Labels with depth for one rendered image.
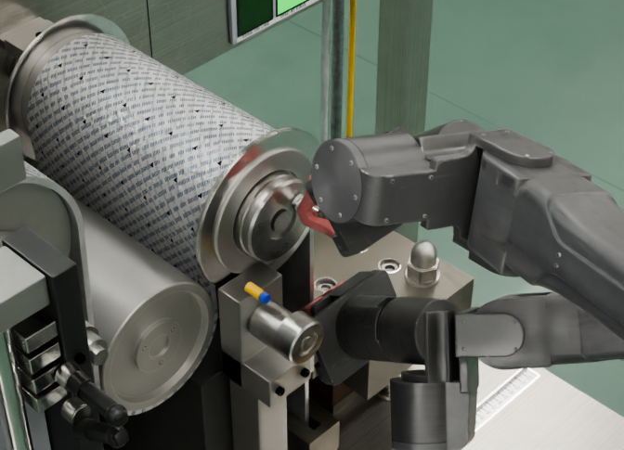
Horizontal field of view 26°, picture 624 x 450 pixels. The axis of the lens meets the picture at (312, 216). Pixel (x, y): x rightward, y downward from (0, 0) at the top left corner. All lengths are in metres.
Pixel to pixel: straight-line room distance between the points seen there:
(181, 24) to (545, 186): 0.68
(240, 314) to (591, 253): 0.39
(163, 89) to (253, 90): 2.36
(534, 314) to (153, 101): 0.36
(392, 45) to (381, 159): 1.22
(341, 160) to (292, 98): 2.58
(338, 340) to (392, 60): 0.98
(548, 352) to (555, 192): 0.28
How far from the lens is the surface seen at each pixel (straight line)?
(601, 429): 1.44
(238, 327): 1.12
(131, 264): 1.10
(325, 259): 1.41
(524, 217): 0.86
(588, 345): 1.10
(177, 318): 1.12
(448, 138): 0.93
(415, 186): 0.89
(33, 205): 0.95
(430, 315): 1.12
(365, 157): 0.89
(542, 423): 1.44
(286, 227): 1.11
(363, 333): 1.16
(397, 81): 2.13
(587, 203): 0.85
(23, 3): 1.31
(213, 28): 1.49
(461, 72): 3.60
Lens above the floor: 1.95
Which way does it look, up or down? 39 degrees down
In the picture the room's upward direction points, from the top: straight up
